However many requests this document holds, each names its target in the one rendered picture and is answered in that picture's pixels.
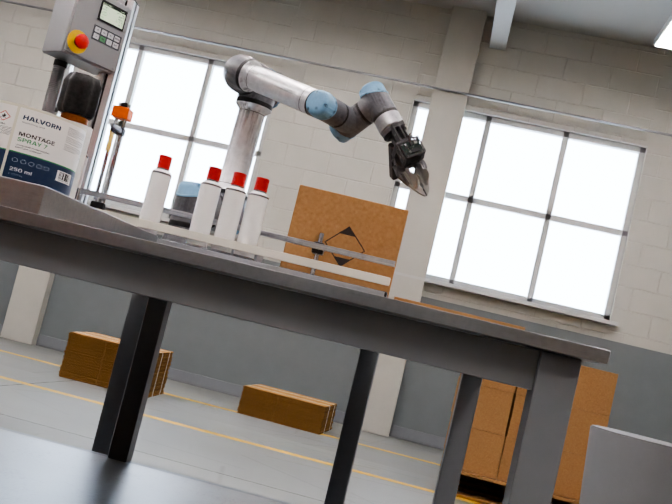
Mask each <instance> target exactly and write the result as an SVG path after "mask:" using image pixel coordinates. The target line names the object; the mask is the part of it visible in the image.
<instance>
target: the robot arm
mask: <svg viewBox="0 0 672 504"><path fill-rule="evenodd" d="M223 77H224V80H225V83H226V84H227V86H228V87H229V88H230V89H231V90H233V91H234V92H236V93H238V95H237V99H236V105H237V106H238V108H239V110H238V114H237V117H236V121H235V124H234V128H233V131H232V135H231V138H230V142H229V146H228V149H227V153H226V156H225V160H224V163H223V167H222V173H221V177H220V182H219V184H220V186H221V187H222V189H221V192H220V196H219V200H218V204H217V208H216V211H215V215H214V219H217V220H218V218H219V214H220V210H221V206H222V202H223V198H224V194H225V190H226V188H227V187H229V186H231V182H232V178H233V174H234V172H241V173H244V174H246V175H247V177H246V181H245V185H244V188H243V189H244V190H245V188H246V184H247V181H248V177H249V173H250V170H251V166H252V163H253V159H254V155H255V152H256V148H257V145H258V141H259V137H260V134H261V130H262V127H263V123H264V119H265V117H266V116H267V115H269V114H271V112H272V109H273V108H276V107H277V106H278V104H280V103H282V104H284V105H286V106H289V107H291V108H293V109H296V110H298V111H300V112H303V113H305V114H307V115H309V116H311V117H314V118H316V119H318V120H320V121H322V122H324V123H326V124H328V125H329V129H330V131H331V133H332V135H333V136H334V137H335V138H336V139H337V140H338V141H339V142H341V143H346V142H347V141H349V140H350V139H353V138H355V137H356V135H358V134H359V133H360V132H362V131H363V130H364V129H366V128H367V127H368V126H370V125H371V124H373V123H374V124H375V126H376V128H377V130H378V132H379V134H380V135H381V136H382V137H383V139H384V141H386V142H390V141H392V143H389V144H388V154H389V176H390V178H391V179H392V180H396V179H399V180H400V181H402V182H403V183H404V184H405V185H406V186H408V187H409V188H411V189H412V190H413V191H415V192H416V193H418V194H420V195H422V196H424V197H425V196H428V193H429V171H428V169H427V164H426V162H425V160H423V159H424V156H425V152H426V149H425V147H424V145H423V144H422V142H421V140H420V138H419V136H418V135H417V136H414V137H413V135H412V134H411V133H409V135H408V133H407V131H406V130H407V128H406V126H405V123H404V121H403V117H402V116H400V114H399V112H398V110H397V108H396V106H395V105H394V103H393V101H392V99H391V97H390V95H389V92H387V90H386V89H385V87H384V85H383V84H382V83H381V82H379V81H372V82H369V83H367V84H366V85H364V86H363V87H362V89H361V90H360V91H359V96H360V99H361V100H359V101H358V102H357V103H355V104H354V105H353V106H351V107H350V106H348V105H346V104H345V103H343V102H342V101H340V100H339V99H337V98H335V97H334V96H333V95H332V94H331V93H329V92H326V91H323V90H317V89H315V88H312V87H310V86H307V85H305V84H303V83H300V82H298V81H295V80H293V79H290V78H288V77H286V76H283V75H281V74H278V73H276V72H275V71H274V70H273V69H271V68H268V67H266V66H265V65H263V64H262V63H260V62H258V61H257V60H255V59H254V58H252V57H250V56H248V55H243V54H240V55H235V56H233V57H231V58H230V59H229V60H228V61H227V62H226V64H225V66H224V69H223ZM410 134H411V135H412V136H410ZM412 139H413V140H412ZM419 141H420V142H419ZM420 143H421V144H420ZM416 167H417V169H416ZM411 168H414V169H416V170H415V172H414V173H413V172H411V171H410V169H411ZM418 179H419V181H420V186H421V187H422V188H421V187H420V186H419V183H418ZM200 186H201V183H199V182H192V181H182V182H180V184H179V186H178V189H177V191H176V193H175V194H176V196H175V200H174V204H173V208H172V209H174V210H178V211H183V212H187V213H191V214H193V213H194V209H195V205H196V201H197V197H198V194H199V190H200ZM191 221H192V220H191V219H187V218H183V217H178V216H174V215H171V216H170V220H169V224H168V225H169V226H173V227H178V228H182V229H186V230H189V228H190V225H191ZM162 239H166V240H170V241H174V242H178V243H183V244H186V240H187V238H183V237H179V236H175V235H170V234H166V233H164V234H163V236H162Z"/></svg>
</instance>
